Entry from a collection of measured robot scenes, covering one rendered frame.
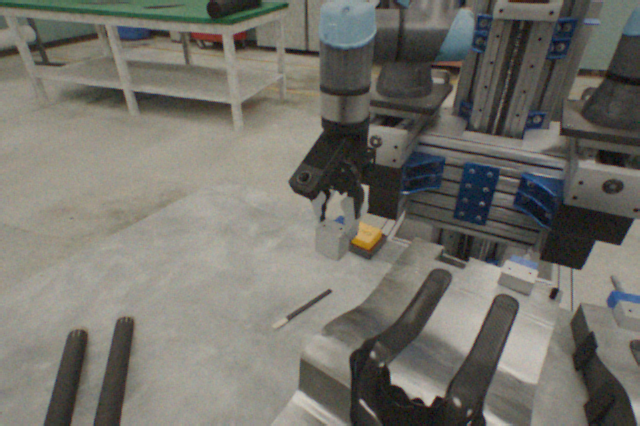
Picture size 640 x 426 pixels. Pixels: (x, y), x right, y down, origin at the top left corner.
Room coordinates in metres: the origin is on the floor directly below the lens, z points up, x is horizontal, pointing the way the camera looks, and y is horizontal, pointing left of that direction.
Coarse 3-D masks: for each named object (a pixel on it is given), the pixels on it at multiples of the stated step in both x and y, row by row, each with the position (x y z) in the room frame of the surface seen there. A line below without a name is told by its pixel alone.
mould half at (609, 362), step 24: (576, 312) 0.50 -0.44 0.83; (600, 312) 0.48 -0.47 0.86; (576, 336) 0.46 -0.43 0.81; (600, 336) 0.43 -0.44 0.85; (624, 336) 0.43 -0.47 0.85; (600, 360) 0.38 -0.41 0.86; (624, 360) 0.38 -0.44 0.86; (600, 384) 0.35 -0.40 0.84; (624, 384) 0.32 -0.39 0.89; (624, 408) 0.30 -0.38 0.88
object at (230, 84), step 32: (0, 0) 4.13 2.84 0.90; (32, 0) 4.20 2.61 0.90; (64, 0) 4.26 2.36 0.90; (96, 0) 4.36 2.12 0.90; (128, 0) 4.37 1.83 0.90; (160, 0) 4.41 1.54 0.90; (192, 0) 4.45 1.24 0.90; (224, 0) 3.44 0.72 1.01; (256, 0) 4.07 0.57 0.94; (224, 32) 3.34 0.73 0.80; (32, 64) 4.14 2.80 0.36; (96, 64) 4.59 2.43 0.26; (128, 64) 4.61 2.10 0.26; (160, 64) 4.62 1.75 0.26; (192, 64) 4.64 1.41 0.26; (128, 96) 3.74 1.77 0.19; (192, 96) 3.52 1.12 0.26; (224, 96) 3.52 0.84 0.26
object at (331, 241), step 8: (320, 224) 0.58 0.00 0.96; (328, 224) 0.58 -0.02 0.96; (336, 224) 0.58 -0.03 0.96; (320, 232) 0.57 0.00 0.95; (328, 232) 0.56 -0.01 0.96; (336, 232) 0.56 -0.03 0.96; (320, 240) 0.57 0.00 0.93; (328, 240) 0.56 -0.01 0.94; (336, 240) 0.55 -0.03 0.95; (344, 240) 0.56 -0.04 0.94; (320, 248) 0.57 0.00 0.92; (328, 248) 0.56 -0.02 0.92; (336, 248) 0.55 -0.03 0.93; (344, 248) 0.56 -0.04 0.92; (328, 256) 0.56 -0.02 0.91; (336, 256) 0.55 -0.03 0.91
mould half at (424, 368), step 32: (416, 256) 0.58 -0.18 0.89; (384, 288) 0.50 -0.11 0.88; (416, 288) 0.50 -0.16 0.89; (448, 288) 0.50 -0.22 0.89; (480, 288) 0.49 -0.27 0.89; (544, 288) 0.49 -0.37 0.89; (352, 320) 0.40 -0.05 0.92; (384, 320) 0.42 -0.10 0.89; (448, 320) 0.43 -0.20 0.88; (480, 320) 0.43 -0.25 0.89; (544, 320) 0.43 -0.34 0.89; (320, 352) 0.33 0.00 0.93; (416, 352) 0.35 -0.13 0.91; (448, 352) 0.36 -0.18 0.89; (512, 352) 0.37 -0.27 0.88; (544, 352) 0.37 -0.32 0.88; (320, 384) 0.31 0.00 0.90; (416, 384) 0.29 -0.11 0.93; (512, 384) 0.32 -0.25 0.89; (288, 416) 0.29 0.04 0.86; (320, 416) 0.29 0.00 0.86; (512, 416) 0.25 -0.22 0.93
